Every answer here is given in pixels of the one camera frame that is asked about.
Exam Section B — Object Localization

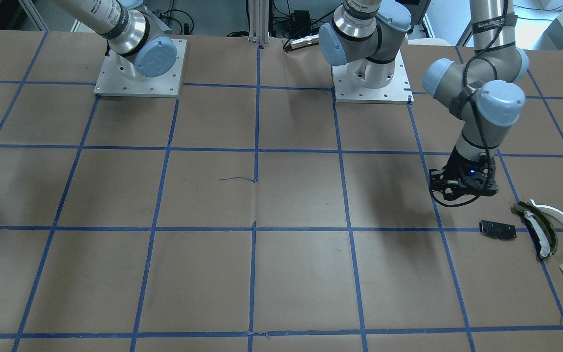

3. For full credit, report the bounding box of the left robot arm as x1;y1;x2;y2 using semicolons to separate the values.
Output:
318;0;529;208

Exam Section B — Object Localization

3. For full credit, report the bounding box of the aluminium frame post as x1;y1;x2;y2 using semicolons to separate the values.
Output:
246;0;273;47

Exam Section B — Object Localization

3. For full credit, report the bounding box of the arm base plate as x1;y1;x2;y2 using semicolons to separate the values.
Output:
93;39;187;98
331;51;414;104

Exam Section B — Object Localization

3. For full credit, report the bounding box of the olive green brake shoe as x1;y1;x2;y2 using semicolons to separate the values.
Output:
513;201;557;259

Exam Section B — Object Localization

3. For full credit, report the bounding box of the black flat plastic plate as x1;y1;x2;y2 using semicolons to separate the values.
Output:
479;220;517;241

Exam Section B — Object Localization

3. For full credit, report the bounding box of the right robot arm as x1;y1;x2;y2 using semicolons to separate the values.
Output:
55;0;178;77

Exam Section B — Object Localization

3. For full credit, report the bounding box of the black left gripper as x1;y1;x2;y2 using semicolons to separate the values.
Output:
429;148;499;202

